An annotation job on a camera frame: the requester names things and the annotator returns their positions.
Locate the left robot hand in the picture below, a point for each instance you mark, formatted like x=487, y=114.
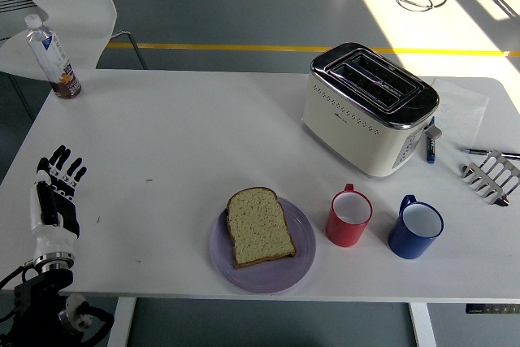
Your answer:
x=53, y=241

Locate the bread slice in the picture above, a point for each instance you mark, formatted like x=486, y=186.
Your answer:
x=260, y=229

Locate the purple plate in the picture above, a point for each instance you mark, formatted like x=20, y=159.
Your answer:
x=280, y=274

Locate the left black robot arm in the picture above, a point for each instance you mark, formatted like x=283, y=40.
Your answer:
x=36, y=286

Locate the white table leg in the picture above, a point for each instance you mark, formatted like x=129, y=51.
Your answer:
x=422, y=326
x=122, y=322

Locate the clear plastic drink bottle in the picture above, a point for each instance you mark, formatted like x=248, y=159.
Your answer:
x=50, y=54

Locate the yellow floor tape line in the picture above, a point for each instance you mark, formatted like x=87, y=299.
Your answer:
x=203, y=46

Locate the red mug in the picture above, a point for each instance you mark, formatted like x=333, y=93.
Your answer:
x=343, y=235

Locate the cream and chrome toaster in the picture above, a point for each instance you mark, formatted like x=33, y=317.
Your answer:
x=353, y=131

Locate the blue mug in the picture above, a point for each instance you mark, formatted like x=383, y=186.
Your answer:
x=406, y=245

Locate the blue marker pen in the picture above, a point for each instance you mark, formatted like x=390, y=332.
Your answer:
x=430, y=152

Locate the metal toast rack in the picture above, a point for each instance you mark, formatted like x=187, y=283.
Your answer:
x=475, y=174

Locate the silver pen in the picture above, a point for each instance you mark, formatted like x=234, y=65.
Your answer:
x=473, y=152

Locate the black table control panel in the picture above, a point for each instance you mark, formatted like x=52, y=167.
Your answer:
x=491, y=309

